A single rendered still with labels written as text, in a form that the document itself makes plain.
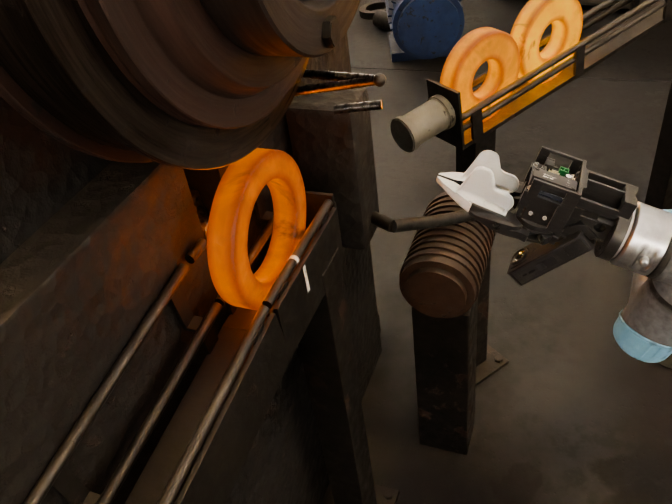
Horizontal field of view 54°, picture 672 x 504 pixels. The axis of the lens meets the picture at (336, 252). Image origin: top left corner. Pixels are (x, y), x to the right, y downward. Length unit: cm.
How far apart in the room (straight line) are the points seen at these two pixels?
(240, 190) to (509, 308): 112
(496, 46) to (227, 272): 63
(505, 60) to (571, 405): 75
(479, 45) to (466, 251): 32
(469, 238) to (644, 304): 33
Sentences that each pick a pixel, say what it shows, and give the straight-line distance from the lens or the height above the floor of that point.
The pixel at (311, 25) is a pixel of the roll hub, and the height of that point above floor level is 101.
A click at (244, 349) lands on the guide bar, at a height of 71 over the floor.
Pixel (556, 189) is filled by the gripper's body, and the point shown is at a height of 78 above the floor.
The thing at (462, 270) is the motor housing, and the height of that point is 52.
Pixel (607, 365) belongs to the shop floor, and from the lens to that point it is 161.
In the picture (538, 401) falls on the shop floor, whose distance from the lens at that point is 152.
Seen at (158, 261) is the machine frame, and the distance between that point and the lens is 69.
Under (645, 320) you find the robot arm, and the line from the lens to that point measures 86.
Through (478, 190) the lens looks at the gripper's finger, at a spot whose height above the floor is 76.
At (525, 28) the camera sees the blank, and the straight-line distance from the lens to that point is 117.
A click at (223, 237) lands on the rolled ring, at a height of 80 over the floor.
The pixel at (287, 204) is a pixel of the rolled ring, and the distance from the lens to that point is 80.
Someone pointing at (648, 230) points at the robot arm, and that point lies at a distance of 78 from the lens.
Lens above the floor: 120
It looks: 39 degrees down
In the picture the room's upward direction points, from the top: 9 degrees counter-clockwise
